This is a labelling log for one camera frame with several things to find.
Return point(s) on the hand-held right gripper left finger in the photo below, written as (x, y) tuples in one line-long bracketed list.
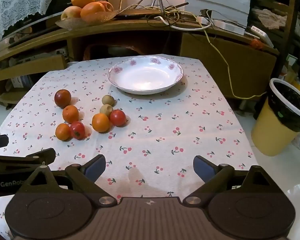
[(95, 167)]

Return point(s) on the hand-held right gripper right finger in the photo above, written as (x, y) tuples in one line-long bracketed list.
[(204, 168)]

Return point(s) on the bright red tomato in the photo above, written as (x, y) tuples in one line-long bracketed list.
[(118, 117), (78, 130)]

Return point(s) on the small orange mandarin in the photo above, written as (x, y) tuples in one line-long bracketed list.
[(70, 114), (100, 122), (62, 132)]

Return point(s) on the dark red tomato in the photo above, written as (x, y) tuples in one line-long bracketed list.
[(62, 98)]

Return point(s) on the white floral-rim plate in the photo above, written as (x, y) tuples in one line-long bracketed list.
[(145, 76)]

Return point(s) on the cherry print tablecloth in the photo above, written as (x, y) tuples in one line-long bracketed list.
[(165, 125)]

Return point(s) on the yellow trash bin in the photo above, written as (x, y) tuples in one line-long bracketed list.
[(267, 135)]

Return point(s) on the black bin white rim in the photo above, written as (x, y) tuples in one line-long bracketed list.
[(288, 105)]

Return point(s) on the black television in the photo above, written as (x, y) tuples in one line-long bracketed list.
[(27, 23)]

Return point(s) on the wooden desk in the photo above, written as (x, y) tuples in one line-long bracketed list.
[(202, 47)]

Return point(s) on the small red object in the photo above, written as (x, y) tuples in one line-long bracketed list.
[(256, 43)]

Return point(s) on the white lace cloth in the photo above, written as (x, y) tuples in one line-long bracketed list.
[(20, 0)]

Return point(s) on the long white box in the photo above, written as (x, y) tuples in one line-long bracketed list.
[(230, 26)]

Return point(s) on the white power strip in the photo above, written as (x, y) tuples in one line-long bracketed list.
[(261, 33)]

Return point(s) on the yellow apple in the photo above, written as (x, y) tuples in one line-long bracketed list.
[(70, 13)]

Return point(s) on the glass bowl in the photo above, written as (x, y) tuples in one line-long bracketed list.
[(97, 18)]

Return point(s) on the small white adapter box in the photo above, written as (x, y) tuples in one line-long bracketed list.
[(203, 20)]

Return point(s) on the black flat tray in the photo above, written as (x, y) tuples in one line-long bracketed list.
[(135, 15)]

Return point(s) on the black power adapter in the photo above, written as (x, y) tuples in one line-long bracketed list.
[(204, 12)]

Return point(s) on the red apple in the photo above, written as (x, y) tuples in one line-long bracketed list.
[(107, 5)]

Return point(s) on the white ribbed appliance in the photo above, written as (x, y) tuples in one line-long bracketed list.
[(215, 0)]

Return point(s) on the dark shelf unit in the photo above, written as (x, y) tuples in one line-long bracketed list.
[(290, 17)]

